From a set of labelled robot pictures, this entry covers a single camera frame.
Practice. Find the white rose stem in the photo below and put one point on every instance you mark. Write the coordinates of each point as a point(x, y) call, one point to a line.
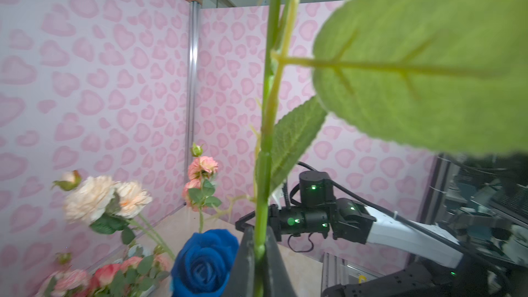
point(446, 75)

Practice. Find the pink spray rose stem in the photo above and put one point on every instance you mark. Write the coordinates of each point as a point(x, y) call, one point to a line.
point(199, 191)

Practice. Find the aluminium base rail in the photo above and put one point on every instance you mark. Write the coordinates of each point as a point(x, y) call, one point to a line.
point(338, 271)

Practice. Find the blue rose stem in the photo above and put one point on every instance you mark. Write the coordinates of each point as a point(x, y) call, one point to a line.
point(203, 265)

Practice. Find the cream peach rose stem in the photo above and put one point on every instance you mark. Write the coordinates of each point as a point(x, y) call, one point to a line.
point(108, 206)

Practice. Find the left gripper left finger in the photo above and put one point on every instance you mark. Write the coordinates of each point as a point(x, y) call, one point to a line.
point(241, 268)

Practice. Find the pile of pink roses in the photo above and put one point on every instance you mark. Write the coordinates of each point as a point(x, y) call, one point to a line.
point(138, 273)

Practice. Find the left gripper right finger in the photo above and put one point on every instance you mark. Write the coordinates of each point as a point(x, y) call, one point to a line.
point(276, 281)

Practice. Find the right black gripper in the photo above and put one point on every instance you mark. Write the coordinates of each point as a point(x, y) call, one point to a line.
point(249, 220)

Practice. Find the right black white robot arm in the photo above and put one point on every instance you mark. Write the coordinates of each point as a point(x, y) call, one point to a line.
point(318, 204)

